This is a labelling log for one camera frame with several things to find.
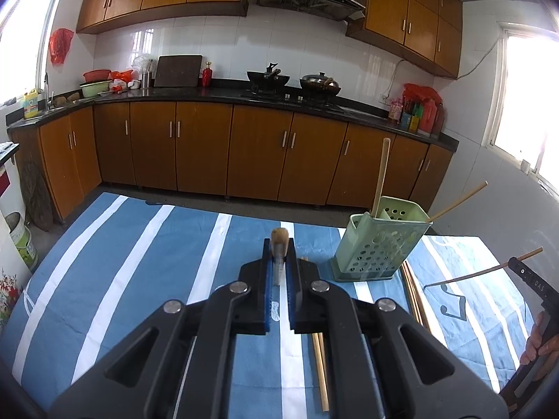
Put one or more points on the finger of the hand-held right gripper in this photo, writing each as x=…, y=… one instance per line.
x=530, y=279

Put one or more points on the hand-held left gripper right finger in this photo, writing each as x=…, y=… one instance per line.
x=293, y=297

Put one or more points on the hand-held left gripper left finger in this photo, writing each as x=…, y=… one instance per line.
x=266, y=290

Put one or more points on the long wooden chopstick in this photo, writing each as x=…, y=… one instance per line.
x=410, y=292
x=531, y=254
x=321, y=371
x=279, y=240
x=420, y=297
x=415, y=294
x=381, y=174
x=458, y=200

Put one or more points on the green perforated utensil holder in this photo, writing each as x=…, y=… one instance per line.
x=375, y=255

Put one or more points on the person's right hand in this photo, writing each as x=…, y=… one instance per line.
x=538, y=342

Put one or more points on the blue white striped tablecloth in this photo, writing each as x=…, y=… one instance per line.
x=131, y=270

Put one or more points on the wooden lower cabinets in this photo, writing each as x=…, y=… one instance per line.
x=209, y=152

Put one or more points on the large bright window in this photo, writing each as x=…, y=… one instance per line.
x=530, y=104

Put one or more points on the dark sauce bottle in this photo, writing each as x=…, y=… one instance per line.
x=438, y=120

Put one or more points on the red plastic jug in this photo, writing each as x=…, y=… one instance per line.
x=428, y=115

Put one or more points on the gas stove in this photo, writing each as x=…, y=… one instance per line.
x=292, y=98

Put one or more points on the black kitchen countertop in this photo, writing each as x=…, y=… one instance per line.
x=218, y=94

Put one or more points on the black wok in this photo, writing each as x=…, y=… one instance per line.
x=268, y=79

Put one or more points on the pink container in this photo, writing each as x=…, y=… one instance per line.
x=395, y=110

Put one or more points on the steel pot with lid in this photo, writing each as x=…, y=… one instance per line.
x=321, y=83

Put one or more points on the red bottle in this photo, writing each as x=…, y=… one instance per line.
x=206, y=76

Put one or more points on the dark cutting board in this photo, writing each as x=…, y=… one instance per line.
x=178, y=71

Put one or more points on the brown sack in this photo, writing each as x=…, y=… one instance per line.
x=37, y=196

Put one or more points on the white paint bucket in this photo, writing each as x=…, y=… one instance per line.
x=22, y=244

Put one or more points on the steel cup with white bag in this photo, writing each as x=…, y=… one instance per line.
x=145, y=72

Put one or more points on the red basin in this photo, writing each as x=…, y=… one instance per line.
x=97, y=75

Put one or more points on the wooden upper corner cabinets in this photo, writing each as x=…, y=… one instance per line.
x=406, y=13

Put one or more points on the steel faucet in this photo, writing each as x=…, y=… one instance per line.
x=47, y=89

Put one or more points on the yellow detergent bottle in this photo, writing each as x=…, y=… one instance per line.
x=30, y=104

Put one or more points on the hanging red plastic bag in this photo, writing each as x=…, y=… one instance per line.
x=60, y=46

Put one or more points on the window beside sink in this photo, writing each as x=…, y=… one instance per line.
x=26, y=30

